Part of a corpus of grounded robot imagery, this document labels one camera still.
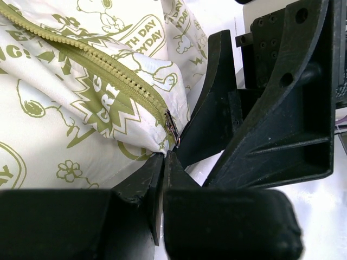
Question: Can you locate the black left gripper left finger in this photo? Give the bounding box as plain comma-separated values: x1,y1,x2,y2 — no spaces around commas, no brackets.
1,154,164,259

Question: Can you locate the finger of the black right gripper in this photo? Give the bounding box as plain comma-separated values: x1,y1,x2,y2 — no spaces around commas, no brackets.
177,30,260,168

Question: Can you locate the cream green printed hooded jacket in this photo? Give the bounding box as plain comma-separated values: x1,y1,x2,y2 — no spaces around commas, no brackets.
1,1,208,189

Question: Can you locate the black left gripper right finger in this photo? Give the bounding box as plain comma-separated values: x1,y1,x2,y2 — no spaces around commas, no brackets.
163,152,303,259

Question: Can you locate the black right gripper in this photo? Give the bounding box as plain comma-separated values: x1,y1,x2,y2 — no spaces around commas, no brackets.
203,1,346,189

